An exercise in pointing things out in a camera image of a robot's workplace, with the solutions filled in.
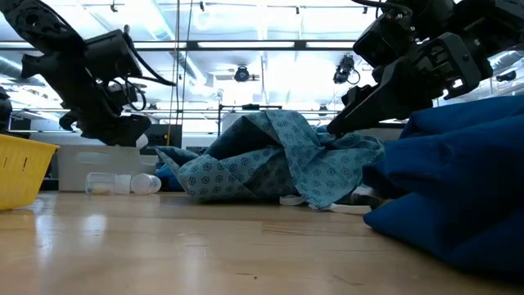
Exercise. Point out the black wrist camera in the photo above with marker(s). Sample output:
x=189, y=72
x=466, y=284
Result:
x=112, y=55
x=382, y=39

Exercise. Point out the black ceiling-mounted camera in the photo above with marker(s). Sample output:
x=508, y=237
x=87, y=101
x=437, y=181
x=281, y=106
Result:
x=242, y=74
x=507, y=76
x=344, y=69

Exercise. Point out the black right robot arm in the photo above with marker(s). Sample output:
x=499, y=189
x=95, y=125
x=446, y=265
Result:
x=491, y=24

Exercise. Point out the blue zip pouch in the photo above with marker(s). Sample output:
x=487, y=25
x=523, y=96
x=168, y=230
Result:
x=168, y=180

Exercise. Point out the yellow plastic basket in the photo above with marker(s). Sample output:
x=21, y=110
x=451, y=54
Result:
x=22, y=172

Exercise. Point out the light blue patterned gown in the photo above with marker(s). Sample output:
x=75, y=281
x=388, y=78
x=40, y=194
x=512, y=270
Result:
x=270, y=164

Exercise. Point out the clear plastic bin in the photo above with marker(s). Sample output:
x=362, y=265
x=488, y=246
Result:
x=98, y=164

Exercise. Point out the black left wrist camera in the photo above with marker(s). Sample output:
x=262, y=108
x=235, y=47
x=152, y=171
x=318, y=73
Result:
x=112, y=55

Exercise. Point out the dark blue cloth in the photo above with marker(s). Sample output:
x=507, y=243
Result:
x=458, y=172

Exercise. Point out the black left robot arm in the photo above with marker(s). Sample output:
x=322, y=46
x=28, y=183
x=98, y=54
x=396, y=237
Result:
x=37, y=24

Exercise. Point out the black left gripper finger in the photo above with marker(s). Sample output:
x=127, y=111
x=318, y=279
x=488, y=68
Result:
x=110, y=133
x=143, y=123

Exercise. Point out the black monitor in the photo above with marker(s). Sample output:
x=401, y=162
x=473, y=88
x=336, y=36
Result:
x=165, y=135

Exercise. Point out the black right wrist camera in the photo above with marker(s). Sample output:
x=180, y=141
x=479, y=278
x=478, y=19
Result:
x=382, y=39

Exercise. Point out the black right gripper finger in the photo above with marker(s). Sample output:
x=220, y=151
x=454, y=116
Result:
x=401, y=90
x=352, y=102

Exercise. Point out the clear vial white cap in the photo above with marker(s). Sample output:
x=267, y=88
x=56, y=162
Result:
x=142, y=141
x=145, y=184
x=106, y=183

